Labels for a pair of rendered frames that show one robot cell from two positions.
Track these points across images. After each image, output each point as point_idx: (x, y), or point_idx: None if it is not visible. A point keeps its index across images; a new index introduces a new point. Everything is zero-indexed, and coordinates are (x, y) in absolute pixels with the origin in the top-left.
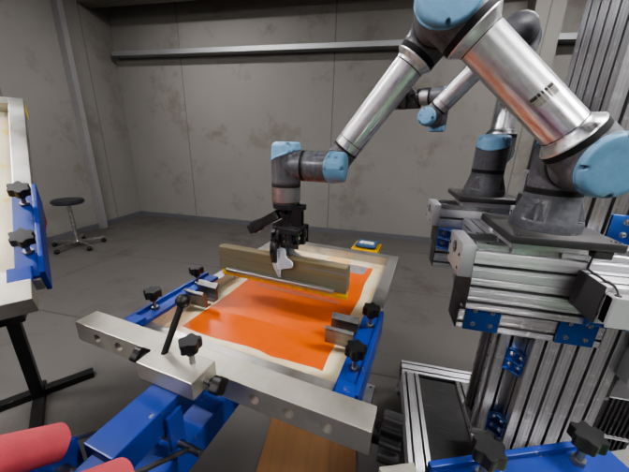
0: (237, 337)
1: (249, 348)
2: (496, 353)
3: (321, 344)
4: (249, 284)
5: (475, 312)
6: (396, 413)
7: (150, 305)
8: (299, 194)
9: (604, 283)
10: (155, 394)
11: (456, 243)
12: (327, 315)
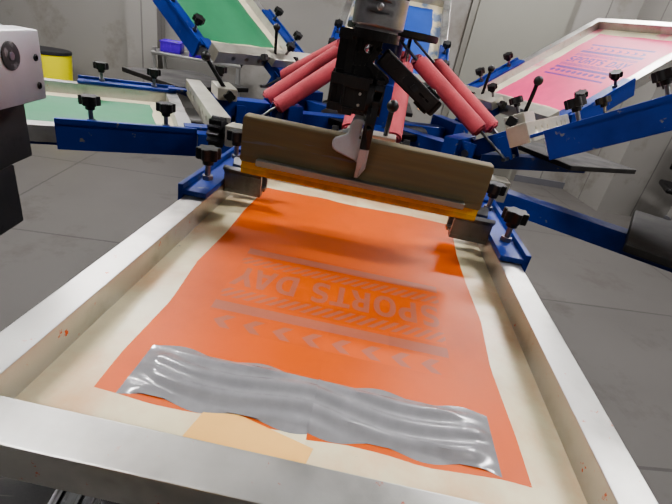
0: (374, 213)
1: (350, 204)
2: None
3: (270, 203)
4: (453, 290)
5: None
6: (214, 119)
7: (495, 207)
8: (354, 6)
9: None
10: None
11: (16, 46)
12: (268, 231)
